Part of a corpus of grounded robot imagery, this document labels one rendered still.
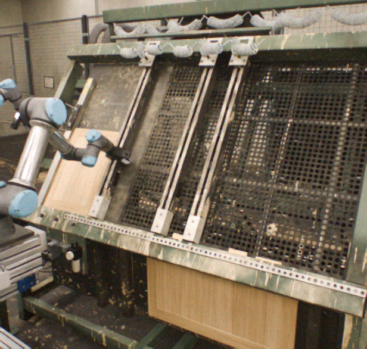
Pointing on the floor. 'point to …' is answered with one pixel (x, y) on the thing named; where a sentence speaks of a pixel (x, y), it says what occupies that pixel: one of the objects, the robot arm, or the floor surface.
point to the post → (4, 316)
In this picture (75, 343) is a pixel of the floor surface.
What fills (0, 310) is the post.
